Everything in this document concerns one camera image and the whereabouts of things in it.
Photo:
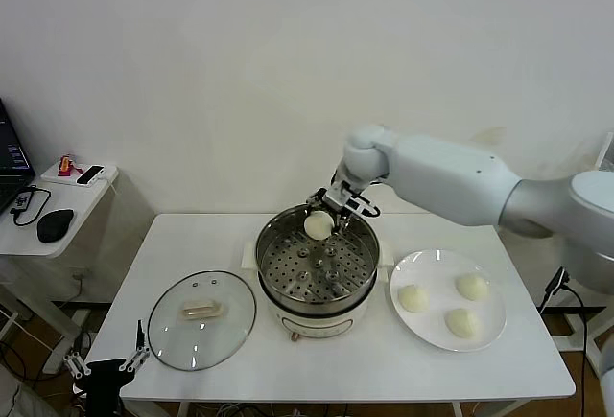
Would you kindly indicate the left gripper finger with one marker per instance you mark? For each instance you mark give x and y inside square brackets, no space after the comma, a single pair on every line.
[77,364]
[140,340]

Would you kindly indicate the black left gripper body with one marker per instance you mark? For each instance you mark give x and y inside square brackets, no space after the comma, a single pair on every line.
[103,378]

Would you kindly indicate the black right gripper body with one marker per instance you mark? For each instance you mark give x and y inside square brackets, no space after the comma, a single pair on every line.
[335,197]

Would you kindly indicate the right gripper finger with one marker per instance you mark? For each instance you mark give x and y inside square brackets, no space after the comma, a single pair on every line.
[341,224]
[309,205]

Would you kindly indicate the white steamed baozi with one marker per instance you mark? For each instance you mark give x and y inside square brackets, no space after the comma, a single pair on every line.
[461,323]
[318,226]
[412,299]
[472,287]

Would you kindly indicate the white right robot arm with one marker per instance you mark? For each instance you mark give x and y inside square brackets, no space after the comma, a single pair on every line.
[455,182]

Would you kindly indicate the stainless steel steamer basket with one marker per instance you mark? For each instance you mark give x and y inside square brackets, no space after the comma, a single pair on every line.
[357,249]

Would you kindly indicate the white electric cooking pot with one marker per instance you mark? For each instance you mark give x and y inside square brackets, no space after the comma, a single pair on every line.
[316,327]

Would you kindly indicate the white round plate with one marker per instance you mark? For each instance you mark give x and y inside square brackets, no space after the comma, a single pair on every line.
[443,273]

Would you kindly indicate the black computer mouse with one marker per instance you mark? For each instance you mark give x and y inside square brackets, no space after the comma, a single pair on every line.
[56,225]

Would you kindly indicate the white side table with laptop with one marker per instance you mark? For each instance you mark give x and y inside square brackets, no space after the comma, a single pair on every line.
[81,211]

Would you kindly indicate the flat white box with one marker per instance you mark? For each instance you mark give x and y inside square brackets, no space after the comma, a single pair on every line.
[109,173]

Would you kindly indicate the black screen smartphone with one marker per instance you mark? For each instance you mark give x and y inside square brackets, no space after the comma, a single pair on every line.
[91,175]

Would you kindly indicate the white side table with cup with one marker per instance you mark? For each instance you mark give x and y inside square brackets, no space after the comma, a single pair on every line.
[523,263]

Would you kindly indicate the small red orange item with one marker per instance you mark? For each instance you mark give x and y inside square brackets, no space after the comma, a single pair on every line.
[66,165]

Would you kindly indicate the black laptop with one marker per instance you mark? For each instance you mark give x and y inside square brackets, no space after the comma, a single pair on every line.
[9,158]

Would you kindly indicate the plastic cup with straw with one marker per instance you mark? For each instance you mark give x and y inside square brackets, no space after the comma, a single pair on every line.
[605,148]

